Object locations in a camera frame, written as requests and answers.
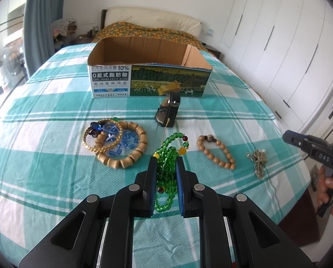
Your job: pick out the clothes pile on chair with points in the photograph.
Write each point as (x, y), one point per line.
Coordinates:
(62, 30)

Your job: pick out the washing machine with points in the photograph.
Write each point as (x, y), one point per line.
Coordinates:
(13, 56)

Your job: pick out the gold bangle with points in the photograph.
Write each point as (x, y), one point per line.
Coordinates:
(109, 138)

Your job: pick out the black wristwatch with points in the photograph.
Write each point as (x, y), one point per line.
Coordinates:
(167, 111)

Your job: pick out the white wardrobe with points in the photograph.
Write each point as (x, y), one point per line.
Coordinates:
(283, 49)

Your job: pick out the left dark nightstand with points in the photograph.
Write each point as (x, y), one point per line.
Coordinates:
(83, 39)

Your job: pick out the orange floral bedspread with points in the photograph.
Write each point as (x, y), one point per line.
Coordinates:
(126, 29)

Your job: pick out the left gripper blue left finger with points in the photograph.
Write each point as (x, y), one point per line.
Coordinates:
(133, 201)

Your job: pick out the right dark nightstand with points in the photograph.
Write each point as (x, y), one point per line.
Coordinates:
(213, 50)

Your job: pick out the dark blue bead cluster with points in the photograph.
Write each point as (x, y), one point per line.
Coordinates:
(94, 129)

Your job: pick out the silver chain jewelry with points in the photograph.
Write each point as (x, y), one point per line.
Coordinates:
(259, 158)

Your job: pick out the cream leather headboard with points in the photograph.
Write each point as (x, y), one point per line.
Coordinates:
(151, 18)

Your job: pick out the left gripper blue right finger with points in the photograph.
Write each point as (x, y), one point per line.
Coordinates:
(198, 200)

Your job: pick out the open cardboard box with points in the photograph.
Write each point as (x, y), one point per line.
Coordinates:
(137, 66)

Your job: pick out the black framed glass door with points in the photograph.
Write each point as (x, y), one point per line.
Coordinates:
(11, 28)

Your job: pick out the dark nightstand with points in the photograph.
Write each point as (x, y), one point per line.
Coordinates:
(213, 50)
(83, 39)

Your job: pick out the blue curtain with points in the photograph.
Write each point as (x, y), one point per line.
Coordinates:
(38, 40)

